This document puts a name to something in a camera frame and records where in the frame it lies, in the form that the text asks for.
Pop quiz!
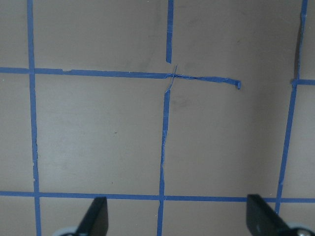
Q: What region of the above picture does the brown paper mat blue grid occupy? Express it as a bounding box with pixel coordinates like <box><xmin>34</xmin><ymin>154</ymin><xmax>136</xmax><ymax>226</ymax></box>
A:
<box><xmin>0</xmin><ymin>0</ymin><xmax>315</xmax><ymax>236</ymax></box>

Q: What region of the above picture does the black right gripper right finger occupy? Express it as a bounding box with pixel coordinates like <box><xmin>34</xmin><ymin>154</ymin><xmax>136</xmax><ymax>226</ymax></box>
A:
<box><xmin>246</xmin><ymin>194</ymin><xmax>291</xmax><ymax>236</ymax></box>

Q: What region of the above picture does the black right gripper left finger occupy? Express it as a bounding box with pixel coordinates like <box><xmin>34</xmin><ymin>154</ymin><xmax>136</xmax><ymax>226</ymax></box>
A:
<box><xmin>75</xmin><ymin>197</ymin><xmax>109</xmax><ymax>236</ymax></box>

